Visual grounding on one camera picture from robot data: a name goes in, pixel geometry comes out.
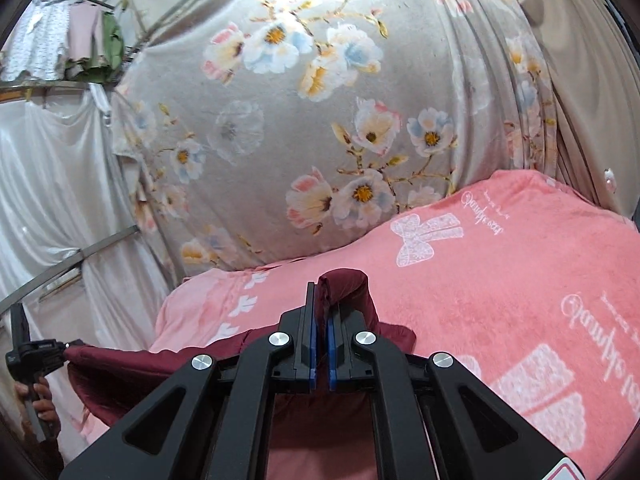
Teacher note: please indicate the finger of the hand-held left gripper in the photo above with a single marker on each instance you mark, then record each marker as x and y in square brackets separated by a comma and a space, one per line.
[65, 346]

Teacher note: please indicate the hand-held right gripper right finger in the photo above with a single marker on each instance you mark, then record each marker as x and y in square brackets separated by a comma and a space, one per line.
[331, 360]

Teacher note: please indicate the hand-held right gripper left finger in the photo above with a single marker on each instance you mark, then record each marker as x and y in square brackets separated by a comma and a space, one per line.
[312, 360]

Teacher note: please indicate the maroon puffer jacket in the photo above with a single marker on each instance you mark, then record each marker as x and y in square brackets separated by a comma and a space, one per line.
[150, 380]

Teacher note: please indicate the person's left hand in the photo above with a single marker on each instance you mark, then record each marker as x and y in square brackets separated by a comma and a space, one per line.
[46, 405]

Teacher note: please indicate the metal bar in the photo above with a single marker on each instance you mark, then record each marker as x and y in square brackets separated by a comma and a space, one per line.
[75, 257]

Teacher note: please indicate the pink printed blanket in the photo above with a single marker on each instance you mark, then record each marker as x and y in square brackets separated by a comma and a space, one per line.
[475, 310]

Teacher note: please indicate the white plastic sheet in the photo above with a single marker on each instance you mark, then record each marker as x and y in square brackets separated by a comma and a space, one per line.
[50, 185]

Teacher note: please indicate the grey floral cloth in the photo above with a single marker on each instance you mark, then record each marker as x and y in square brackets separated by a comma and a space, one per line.
[300, 135]

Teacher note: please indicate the white dotted hanging garment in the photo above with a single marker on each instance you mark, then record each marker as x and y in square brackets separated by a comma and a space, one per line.
[37, 40]

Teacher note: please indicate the green hanging garment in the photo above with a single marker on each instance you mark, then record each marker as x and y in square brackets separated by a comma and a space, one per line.
[114, 40]

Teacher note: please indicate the pink hanging garment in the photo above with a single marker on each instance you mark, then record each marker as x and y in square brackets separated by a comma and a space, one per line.
[86, 32]

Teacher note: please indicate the beige curtain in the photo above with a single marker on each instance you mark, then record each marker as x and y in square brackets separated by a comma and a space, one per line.
[590, 85]

